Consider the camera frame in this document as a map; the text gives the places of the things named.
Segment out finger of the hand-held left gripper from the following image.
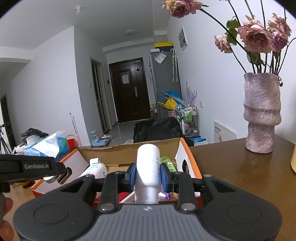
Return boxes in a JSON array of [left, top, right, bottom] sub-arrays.
[[58, 167, 73, 184]]

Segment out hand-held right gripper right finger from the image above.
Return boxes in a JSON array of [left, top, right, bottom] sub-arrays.
[[159, 163, 243, 214]]

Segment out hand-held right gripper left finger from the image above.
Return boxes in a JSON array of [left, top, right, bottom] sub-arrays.
[[53, 163, 137, 213]]

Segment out green spray bottle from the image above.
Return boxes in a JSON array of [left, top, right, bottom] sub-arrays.
[[160, 156, 178, 173]]

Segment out red and white lint brush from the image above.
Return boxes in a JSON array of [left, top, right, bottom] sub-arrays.
[[95, 191, 136, 204]]

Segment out white spray bottle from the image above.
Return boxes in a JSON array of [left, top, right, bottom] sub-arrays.
[[134, 144, 162, 204]]

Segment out white cotton swab box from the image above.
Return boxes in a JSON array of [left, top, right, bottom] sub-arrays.
[[79, 162, 108, 179]]

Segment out red cardboard box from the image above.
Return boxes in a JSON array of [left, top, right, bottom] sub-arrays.
[[31, 137, 204, 209]]

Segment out person's left hand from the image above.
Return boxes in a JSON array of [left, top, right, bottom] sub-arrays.
[[0, 192, 15, 241]]

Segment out black tripod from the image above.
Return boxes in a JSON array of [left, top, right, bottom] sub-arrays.
[[0, 124, 12, 154]]

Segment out red bucket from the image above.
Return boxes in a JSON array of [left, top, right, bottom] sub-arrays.
[[67, 138, 78, 151]]

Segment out blue tissue pack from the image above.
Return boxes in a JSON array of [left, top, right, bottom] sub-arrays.
[[24, 130, 70, 158]]

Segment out black folding stand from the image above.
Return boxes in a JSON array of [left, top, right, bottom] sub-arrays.
[[20, 127, 49, 139]]

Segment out black bag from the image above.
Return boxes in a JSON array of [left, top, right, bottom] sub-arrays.
[[133, 117, 195, 147]]

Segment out metal trolley cart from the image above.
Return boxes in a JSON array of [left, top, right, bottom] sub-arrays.
[[176, 106, 200, 137]]

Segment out white board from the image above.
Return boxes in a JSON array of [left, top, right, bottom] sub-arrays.
[[214, 120, 237, 143]]

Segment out blue and yellow bags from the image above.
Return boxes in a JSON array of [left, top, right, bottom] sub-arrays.
[[157, 90, 185, 110]]

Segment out dark wooden door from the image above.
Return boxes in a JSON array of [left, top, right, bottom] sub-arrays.
[[109, 58, 151, 123]]

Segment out grey refrigerator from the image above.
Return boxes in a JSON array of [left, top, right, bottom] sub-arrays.
[[149, 49, 182, 112]]

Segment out hanging umbrella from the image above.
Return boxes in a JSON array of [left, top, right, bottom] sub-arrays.
[[171, 48, 179, 82]]

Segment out pink ceramic vase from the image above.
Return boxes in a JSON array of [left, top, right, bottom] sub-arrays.
[[243, 72, 282, 154]]

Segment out cream thermos jug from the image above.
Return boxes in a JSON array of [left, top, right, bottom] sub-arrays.
[[290, 144, 296, 173]]

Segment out dried pink roses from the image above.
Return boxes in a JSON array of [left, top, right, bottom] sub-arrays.
[[162, 0, 292, 75]]

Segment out white mop handle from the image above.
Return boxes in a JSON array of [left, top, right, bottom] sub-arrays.
[[69, 113, 81, 144]]

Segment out purple wall decoration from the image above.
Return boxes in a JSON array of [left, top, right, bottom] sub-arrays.
[[186, 81, 197, 107]]

